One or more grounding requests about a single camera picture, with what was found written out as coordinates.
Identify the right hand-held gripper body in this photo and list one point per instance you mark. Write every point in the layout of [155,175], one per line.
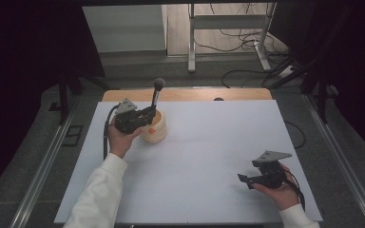
[272,177]

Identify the black curtain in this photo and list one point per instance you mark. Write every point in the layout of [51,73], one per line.
[355,63]
[28,63]

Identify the white power strip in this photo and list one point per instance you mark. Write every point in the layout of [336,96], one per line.
[286,71]

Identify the person's left hand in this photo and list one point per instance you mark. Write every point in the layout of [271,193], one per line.
[120,144]

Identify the aluminium floor rail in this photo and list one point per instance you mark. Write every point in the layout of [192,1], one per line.
[342,158]
[44,167]

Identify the white cabinet panel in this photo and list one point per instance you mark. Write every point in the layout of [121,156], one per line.
[123,28]

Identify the wooden table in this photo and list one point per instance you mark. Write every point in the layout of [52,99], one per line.
[187,94]

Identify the person's right hand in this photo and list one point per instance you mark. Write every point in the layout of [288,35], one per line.
[285,196]

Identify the white table mat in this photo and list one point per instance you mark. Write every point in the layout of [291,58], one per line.
[202,142]

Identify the cream cup with red mark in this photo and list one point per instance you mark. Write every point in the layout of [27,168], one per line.
[157,133]

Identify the black makeup brush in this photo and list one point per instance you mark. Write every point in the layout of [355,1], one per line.
[159,84]

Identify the black floor plate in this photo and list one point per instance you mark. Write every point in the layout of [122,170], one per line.
[72,135]

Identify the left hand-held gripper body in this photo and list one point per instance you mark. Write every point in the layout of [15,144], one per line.
[126,122]

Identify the black tripod stand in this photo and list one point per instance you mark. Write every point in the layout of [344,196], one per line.
[321,98]
[64,95]

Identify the white metal stand frame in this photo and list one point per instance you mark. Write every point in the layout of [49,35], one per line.
[191,41]

